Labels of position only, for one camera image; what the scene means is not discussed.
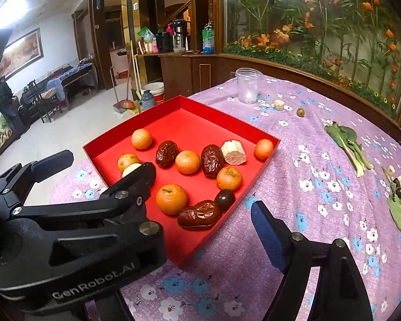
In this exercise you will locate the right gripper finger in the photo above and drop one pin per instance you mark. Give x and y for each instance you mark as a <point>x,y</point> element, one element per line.
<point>291,253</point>

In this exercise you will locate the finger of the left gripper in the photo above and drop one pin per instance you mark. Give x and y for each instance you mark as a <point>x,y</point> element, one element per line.
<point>134,187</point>
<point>17,181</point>

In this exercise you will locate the large front mandarin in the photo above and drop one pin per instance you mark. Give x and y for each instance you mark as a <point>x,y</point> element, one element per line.
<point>171,199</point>

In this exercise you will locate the small red date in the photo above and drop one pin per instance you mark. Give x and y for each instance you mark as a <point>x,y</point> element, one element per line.
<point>166,154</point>

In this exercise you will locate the long red date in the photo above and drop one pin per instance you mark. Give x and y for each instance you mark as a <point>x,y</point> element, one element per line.
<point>202,216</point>

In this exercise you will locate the white sugarcane piece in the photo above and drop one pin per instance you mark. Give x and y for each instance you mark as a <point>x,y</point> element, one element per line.
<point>130,169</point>
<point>233,152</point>

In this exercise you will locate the mandarin orange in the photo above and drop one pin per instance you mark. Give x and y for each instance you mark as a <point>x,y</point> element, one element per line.
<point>229,178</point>

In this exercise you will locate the red tray box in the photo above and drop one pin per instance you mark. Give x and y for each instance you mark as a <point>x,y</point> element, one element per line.
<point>192,126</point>

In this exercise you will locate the grey thermos on floor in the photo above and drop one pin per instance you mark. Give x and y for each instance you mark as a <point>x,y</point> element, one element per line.
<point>147,100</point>

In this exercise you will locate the person in dark clothes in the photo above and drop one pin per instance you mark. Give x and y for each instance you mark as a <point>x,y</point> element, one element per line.
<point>8,111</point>

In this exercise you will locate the purple floral tablecloth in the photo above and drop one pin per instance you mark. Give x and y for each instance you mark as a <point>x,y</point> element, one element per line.
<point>310,185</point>

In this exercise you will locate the white bucket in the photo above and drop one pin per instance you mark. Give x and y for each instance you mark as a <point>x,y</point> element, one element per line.
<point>156,89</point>

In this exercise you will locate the large green leaf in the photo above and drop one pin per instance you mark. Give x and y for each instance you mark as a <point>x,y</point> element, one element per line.
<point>393,201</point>

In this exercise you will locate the bok choy stalk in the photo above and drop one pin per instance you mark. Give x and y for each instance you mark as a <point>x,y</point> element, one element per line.
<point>346,139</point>

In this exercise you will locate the small green olive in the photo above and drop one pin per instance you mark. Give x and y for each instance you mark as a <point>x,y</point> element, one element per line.
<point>300,112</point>

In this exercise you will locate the small white piece near cup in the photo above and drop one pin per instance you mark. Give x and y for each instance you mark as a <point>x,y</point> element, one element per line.
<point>279,104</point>

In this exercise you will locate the clear plastic cup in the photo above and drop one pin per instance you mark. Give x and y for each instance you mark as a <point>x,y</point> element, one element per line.
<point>249,83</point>

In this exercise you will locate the black thermos jug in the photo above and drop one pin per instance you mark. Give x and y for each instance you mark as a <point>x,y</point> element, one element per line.
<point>180,35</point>

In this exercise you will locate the green label water bottle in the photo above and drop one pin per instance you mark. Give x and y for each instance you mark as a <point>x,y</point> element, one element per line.
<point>208,38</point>

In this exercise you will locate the framed wall painting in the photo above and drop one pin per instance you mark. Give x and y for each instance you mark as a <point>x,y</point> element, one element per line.
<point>21,53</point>

